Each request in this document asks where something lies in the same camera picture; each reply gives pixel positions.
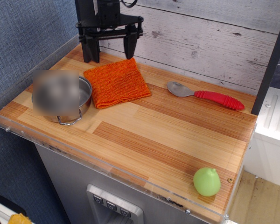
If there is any left black frame post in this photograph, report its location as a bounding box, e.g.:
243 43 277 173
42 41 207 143
75 0 101 63

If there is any white plastic appliance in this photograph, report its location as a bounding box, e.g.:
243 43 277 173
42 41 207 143
244 87 280 185

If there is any grey toy fridge cabinet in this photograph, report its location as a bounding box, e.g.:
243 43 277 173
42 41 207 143
34 142 215 224

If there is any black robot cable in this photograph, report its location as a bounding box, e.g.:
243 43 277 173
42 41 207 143
120 0 138 9

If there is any right black frame post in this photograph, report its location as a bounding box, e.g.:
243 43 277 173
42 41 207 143
251 31 280 115

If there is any clear acrylic table guard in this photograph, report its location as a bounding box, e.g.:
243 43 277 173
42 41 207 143
0 31 268 223

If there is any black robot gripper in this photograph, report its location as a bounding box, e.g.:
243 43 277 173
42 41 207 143
83 0 144 63

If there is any black and yellow object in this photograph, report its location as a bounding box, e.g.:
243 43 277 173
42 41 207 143
0 196 27 224

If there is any black frame post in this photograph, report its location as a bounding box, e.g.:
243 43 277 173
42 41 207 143
75 0 101 63
251 31 280 115

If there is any silver dispenser panel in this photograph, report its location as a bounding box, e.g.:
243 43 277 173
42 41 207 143
86 184 144 224

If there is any green plastic pear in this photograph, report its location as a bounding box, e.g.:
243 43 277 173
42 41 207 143
193 167 221 196

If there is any orange knitted cloth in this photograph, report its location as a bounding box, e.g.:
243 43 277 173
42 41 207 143
84 58 151 109

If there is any silver steel pot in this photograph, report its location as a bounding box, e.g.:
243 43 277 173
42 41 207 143
32 70 92 126

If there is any red handled metal spoon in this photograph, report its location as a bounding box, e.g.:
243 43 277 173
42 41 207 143
167 81 245 110

